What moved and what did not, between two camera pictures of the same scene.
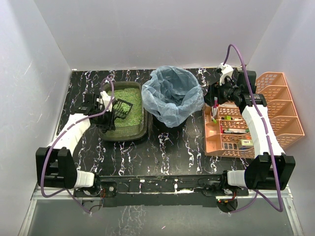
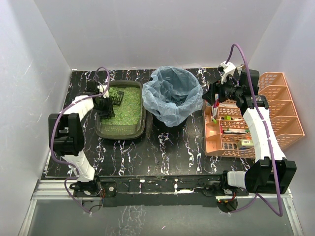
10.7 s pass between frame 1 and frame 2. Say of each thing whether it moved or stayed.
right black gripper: stayed
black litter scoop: moved
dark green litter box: stayed
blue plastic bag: stayed
